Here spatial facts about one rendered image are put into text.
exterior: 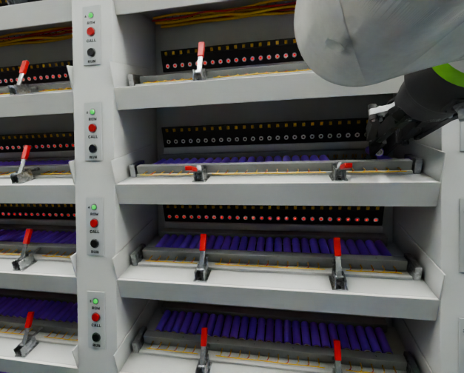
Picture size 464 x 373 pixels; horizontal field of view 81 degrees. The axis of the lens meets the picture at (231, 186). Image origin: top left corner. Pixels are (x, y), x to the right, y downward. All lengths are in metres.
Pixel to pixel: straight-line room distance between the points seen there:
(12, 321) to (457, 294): 0.99
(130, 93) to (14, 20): 0.34
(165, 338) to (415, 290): 0.53
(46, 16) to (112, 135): 0.31
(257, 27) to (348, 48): 0.62
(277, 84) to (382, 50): 0.36
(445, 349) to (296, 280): 0.26
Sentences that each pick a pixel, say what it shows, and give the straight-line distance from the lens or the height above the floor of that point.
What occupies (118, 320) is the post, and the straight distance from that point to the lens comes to 0.68.
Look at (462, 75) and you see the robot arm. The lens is 0.35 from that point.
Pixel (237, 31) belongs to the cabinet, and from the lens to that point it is 0.82.
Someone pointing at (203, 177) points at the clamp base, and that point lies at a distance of 0.54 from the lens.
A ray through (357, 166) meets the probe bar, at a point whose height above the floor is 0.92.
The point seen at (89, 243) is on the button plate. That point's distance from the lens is 0.66.
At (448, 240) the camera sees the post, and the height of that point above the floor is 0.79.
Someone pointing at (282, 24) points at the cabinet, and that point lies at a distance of 0.81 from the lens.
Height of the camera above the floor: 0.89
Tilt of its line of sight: 1 degrees down
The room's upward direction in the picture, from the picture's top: straight up
